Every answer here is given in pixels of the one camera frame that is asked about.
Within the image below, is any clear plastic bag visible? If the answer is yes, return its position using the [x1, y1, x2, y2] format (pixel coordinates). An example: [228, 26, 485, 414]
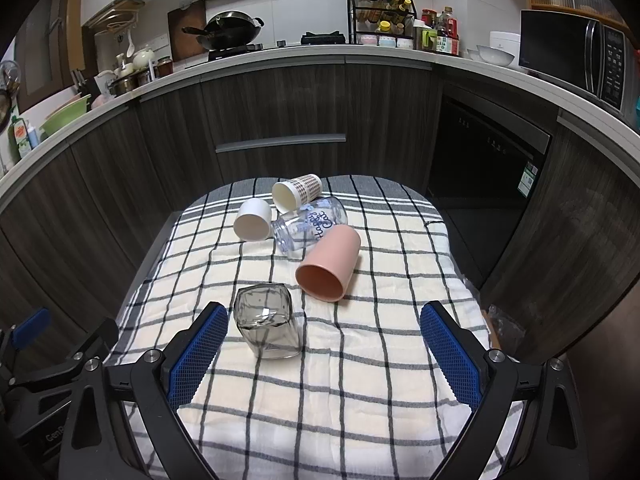
[482, 304, 527, 357]

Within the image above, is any black microwave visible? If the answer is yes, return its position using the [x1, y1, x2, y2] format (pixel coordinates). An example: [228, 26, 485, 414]
[517, 8, 632, 114]

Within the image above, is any clear printed glass cup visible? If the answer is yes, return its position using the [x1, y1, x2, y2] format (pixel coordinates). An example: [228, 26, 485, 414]
[271, 196, 349, 261]

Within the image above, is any group of spice jars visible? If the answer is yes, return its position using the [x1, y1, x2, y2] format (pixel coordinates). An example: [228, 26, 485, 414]
[350, 0, 414, 36]

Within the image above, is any knife block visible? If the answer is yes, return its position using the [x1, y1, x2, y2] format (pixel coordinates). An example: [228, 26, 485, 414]
[70, 68, 94, 99]

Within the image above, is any white rice cooker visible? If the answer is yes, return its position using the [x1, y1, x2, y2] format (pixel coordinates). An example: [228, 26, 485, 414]
[488, 30, 522, 55]

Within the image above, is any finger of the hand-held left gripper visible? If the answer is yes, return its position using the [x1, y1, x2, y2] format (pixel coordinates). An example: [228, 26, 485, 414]
[0, 307, 53, 386]
[10, 316, 120, 397]

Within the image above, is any white cup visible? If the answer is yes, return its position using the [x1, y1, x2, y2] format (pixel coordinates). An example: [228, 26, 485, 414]
[233, 198, 272, 242]

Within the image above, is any dark wooden kitchen cabinet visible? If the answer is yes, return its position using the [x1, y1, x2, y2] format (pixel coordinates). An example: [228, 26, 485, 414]
[0, 52, 640, 363]

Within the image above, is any black dishwasher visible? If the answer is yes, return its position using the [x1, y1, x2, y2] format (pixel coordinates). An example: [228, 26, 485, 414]
[426, 84, 554, 286]

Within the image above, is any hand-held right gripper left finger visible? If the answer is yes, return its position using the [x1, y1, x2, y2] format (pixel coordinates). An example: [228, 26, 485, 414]
[59, 301, 229, 480]

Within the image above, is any grey glass cup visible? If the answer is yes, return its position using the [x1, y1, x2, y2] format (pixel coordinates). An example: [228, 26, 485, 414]
[233, 283, 302, 360]

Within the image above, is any black spice rack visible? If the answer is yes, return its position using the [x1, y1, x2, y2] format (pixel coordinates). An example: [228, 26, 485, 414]
[347, 0, 418, 47]

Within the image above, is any red label sauce bottle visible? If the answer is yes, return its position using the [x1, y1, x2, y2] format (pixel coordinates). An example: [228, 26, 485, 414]
[435, 7, 460, 56]

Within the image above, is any black gas stove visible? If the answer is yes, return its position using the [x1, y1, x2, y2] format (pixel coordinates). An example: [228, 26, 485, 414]
[186, 32, 351, 68]

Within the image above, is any checked cloth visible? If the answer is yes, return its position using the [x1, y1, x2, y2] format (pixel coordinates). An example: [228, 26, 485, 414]
[102, 175, 526, 480]

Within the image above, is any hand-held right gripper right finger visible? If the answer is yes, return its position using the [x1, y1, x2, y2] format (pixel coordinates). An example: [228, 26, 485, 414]
[419, 301, 592, 480]

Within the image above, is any large white bowl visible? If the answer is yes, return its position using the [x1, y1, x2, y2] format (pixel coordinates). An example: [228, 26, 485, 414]
[475, 44, 516, 67]

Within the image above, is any pink cup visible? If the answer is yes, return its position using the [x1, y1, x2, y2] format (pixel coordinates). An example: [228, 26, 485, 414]
[295, 224, 362, 304]

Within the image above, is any hanging metal pan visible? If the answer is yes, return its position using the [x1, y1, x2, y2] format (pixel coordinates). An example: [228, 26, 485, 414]
[0, 59, 24, 132]

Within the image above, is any stainless steel pot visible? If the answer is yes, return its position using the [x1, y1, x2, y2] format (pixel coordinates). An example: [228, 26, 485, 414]
[107, 72, 141, 97]

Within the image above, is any checked paper cup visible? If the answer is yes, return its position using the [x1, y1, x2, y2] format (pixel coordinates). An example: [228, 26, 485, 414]
[272, 173, 322, 214]

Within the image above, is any black wok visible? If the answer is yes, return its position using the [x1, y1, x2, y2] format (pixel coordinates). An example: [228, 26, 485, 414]
[181, 11, 265, 52]

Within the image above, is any green dish soap bottle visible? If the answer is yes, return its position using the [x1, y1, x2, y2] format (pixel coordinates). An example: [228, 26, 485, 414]
[10, 114, 32, 162]

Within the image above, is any green basin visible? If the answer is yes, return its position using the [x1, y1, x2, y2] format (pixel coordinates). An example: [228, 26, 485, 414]
[39, 95, 94, 139]

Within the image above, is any hanging metal rack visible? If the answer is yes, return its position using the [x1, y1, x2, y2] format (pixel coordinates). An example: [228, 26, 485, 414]
[92, 0, 147, 32]

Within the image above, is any dark wooden cutting board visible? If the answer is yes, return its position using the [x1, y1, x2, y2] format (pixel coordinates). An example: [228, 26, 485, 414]
[167, 0, 208, 62]

